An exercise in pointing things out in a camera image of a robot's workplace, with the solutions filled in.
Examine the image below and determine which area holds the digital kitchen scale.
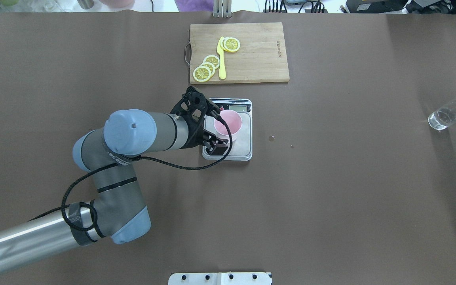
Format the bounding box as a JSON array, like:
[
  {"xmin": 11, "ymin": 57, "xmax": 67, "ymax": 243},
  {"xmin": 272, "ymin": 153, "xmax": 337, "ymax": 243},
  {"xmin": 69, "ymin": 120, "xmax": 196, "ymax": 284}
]
[{"xmin": 210, "ymin": 97, "xmax": 253, "ymax": 161}]

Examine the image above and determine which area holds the pink plastic cup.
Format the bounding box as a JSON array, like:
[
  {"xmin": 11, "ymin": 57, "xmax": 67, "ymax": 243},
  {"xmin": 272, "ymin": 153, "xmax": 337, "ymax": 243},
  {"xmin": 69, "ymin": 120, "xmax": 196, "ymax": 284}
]
[{"xmin": 214, "ymin": 110, "xmax": 242, "ymax": 141}]

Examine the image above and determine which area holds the lemon slice under front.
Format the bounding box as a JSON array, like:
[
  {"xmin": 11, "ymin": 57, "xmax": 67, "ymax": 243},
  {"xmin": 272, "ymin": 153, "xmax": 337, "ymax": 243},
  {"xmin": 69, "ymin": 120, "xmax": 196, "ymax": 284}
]
[{"xmin": 218, "ymin": 37, "xmax": 228, "ymax": 51}]

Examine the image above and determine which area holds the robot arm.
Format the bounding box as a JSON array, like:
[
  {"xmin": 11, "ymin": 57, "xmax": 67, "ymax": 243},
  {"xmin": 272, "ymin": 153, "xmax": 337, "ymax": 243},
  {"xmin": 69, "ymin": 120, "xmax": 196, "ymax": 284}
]
[{"xmin": 0, "ymin": 109, "xmax": 233, "ymax": 275}]

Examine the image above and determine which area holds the bamboo cutting board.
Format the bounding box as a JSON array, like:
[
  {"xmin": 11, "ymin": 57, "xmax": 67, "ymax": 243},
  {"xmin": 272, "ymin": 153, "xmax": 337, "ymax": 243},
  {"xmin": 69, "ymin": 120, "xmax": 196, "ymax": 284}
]
[{"xmin": 189, "ymin": 22, "xmax": 290, "ymax": 84}]

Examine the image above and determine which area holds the glass sauce bottle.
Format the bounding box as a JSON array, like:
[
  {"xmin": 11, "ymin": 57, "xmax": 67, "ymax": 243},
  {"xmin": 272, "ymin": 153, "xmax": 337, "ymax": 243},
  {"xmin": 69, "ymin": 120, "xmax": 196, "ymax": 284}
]
[{"xmin": 427, "ymin": 88, "xmax": 456, "ymax": 131}]

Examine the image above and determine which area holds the lemon slice front left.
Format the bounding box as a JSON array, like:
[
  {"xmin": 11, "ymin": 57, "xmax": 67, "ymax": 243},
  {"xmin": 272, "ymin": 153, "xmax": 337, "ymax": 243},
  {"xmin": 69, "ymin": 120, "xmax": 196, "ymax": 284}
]
[{"xmin": 222, "ymin": 37, "xmax": 241, "ymax": 53}]

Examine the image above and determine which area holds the white pedestal base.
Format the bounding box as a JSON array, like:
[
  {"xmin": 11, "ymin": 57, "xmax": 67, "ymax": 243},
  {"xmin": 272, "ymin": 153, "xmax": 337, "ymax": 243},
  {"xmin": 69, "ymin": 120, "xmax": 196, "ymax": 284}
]
[{"xmin": 168, "ymin": 272, "xmax": 273, "ymax": 285}]

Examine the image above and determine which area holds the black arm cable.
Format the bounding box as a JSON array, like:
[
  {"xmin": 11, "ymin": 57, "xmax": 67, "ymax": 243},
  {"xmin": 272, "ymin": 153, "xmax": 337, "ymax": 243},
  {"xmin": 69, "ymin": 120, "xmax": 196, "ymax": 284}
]
[{"xmin": 30, "ymin": 109, "xmax": 233, "ymax": 232}]

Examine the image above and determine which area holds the lemon slice top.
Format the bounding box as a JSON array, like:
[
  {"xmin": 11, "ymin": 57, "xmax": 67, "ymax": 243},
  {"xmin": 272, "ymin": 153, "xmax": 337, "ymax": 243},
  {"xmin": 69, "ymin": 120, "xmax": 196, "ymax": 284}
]
[{"xmin": 192, "ymin": 65, "xmax": 213, "ymax": 82}]

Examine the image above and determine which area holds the yellow plastic knife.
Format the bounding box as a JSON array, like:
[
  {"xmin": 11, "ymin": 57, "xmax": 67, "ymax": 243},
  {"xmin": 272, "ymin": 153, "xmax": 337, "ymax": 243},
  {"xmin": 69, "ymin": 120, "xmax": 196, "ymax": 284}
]
[{"xmin": 217, "ymin": 41, "xmax": 226, "ymax": 80}]

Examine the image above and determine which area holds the aluminium frame post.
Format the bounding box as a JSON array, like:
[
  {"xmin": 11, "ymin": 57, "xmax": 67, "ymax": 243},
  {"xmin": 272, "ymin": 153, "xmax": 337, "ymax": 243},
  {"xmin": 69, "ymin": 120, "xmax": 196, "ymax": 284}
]
[{"xmin": 212, "ymin": 0, "xmax": 233, "ymax": 19}]

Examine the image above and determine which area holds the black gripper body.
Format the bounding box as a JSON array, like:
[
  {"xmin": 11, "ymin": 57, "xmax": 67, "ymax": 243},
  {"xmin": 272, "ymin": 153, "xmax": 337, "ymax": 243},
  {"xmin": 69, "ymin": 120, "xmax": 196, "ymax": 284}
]
[{"xmin": 186, "ymin": 115, "xmax": 218, "ymax": 148}]

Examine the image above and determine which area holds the black power strip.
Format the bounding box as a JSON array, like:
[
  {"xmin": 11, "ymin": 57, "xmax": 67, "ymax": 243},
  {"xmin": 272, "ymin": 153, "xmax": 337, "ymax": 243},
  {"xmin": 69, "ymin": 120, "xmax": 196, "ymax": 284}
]
[{"xmin": 261, "ymin": 0, "xmax": 328, "ymax": 14}]

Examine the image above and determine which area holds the purple cloth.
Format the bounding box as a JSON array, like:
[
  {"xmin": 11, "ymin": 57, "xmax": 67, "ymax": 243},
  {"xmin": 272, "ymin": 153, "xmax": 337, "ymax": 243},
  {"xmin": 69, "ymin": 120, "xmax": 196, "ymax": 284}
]
[{"xmin": 175, "ymin": 0, "xmax": 214, "ymax": 12}]

